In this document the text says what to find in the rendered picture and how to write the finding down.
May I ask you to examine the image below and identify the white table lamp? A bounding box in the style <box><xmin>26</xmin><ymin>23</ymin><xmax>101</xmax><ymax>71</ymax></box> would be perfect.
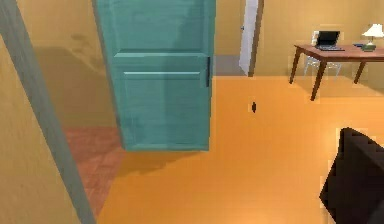
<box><xmin>361</xmin><ymin>23</ymin><xmax>384</xmax><ymax>53</ymax></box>

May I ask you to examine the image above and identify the white chair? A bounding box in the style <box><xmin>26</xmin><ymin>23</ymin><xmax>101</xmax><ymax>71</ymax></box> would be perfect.
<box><xmin>303</xmin><ymin>30</ymin><xmax>343</xmax><ymax>78</ymax></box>

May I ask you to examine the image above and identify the brown wooden desk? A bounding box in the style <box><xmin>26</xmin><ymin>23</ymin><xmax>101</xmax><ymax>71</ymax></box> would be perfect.
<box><xmin>288</xmin><ymin>43</ymin><xmax>384</xmax><ymax>102</ymax></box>

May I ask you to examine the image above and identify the teal room door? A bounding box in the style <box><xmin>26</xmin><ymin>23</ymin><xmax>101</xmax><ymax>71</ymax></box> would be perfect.
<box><xmin>91</xmin><ymin>0</ymin><xmax>217</xmax><ymax>153</ymax></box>

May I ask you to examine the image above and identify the black door handle bar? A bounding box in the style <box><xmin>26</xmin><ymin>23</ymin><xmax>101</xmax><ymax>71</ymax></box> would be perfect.
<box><xmin>205</xmin><ymin>56</ymin><xmax>211</xmax><ymax>88</ymax></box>

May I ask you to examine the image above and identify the grey door frame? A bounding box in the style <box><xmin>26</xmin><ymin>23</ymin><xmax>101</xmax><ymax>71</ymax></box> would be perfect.
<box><xmin>0</xmin><ymin>0</ymin><xmax>98</xmax><ymax>224</ymax></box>

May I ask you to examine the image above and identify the black laptop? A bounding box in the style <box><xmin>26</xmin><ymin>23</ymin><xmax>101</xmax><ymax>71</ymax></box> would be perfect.
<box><xmin>314</xmin><ymin>30</ymin><xmax>346</xmax><ymax>52</ymax></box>

